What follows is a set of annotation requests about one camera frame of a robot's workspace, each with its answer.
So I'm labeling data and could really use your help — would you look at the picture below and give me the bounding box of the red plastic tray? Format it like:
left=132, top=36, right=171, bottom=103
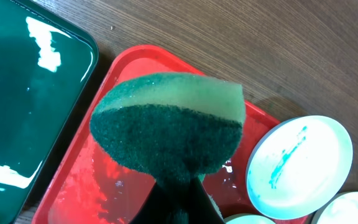
left=31, top=44, right=310, bottom=224

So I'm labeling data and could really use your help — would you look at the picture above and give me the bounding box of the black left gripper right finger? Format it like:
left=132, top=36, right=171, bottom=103
left=178, top=177, right=224, bottom=224

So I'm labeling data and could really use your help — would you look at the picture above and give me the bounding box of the green yellow scrub sponge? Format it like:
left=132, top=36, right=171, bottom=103
left=89, top=73, right=246, bottom=182

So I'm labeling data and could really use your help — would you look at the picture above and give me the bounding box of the black tray with green water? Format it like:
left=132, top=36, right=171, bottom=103
left=0, top=0, right=99, bottom=223

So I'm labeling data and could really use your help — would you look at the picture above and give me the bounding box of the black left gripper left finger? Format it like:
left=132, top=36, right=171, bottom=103
left=130, top=184, right=178, bottom=224

